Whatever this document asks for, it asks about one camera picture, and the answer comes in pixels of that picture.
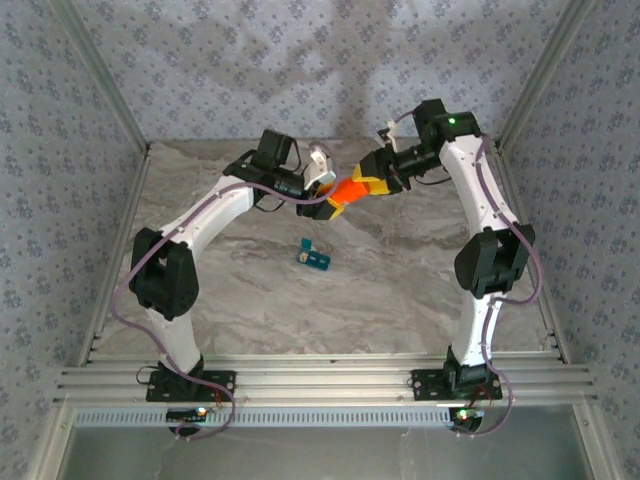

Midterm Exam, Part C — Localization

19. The orange pill bottle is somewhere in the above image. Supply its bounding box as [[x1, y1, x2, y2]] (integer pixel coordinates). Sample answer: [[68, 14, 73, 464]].
[[327, 177, 374, 209]]

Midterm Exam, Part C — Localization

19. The teal pill organizer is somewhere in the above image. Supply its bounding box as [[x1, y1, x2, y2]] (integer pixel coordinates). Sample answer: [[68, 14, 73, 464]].
[[297, 238, 333, 273]]

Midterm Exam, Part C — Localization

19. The right controller board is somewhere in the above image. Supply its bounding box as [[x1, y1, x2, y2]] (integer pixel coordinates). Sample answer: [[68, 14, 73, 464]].
[[449, 407, 485, 426]]

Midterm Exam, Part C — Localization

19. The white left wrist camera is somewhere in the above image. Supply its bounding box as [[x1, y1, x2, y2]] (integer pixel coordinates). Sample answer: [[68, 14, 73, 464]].
[[306, 145, 337, 190]]

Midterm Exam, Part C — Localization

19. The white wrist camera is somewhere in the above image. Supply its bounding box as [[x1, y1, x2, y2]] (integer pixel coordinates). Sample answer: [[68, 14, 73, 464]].
[[377, 121, 400, 151], [306, 145, 337, 190]]

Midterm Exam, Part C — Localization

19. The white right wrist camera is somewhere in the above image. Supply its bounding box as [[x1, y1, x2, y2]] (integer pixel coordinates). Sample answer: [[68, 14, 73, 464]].
[[377, 121, 400, 151]]

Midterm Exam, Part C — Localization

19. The aluminium corner post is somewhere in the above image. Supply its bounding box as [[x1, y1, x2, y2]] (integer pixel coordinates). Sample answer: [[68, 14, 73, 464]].
[[494, 0, 596, 154], [49, 0, 152, 154]]

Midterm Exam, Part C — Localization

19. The aluminium front rail frame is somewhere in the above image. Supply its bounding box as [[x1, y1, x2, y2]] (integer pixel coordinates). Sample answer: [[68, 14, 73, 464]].
[[52, 352, 599, 406]]

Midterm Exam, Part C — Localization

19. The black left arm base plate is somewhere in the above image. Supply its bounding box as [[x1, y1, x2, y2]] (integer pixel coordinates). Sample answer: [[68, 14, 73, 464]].
[[145, 369, 237, 404]]

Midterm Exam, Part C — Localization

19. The grey slotted cable duct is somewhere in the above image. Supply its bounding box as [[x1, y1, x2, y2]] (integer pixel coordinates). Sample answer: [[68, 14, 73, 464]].
[[74, 405, 451, 429]]

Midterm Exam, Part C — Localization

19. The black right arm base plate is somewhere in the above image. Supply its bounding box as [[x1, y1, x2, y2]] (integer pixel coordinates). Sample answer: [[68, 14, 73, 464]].
[[410, 368, 503, 401]]

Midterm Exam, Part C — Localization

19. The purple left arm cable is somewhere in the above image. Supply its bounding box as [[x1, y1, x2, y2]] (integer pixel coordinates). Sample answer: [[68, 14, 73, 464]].
[[110, 142, 334, 442]]

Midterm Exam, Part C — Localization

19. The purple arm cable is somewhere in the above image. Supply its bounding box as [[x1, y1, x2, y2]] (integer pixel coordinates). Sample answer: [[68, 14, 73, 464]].
[[389, 108, 544, 440], [110, 142, 334, 442]]

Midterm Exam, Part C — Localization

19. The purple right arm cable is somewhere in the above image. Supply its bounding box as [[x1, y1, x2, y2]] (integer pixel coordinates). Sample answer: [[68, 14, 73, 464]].
[[389, 108, 544, 440]]

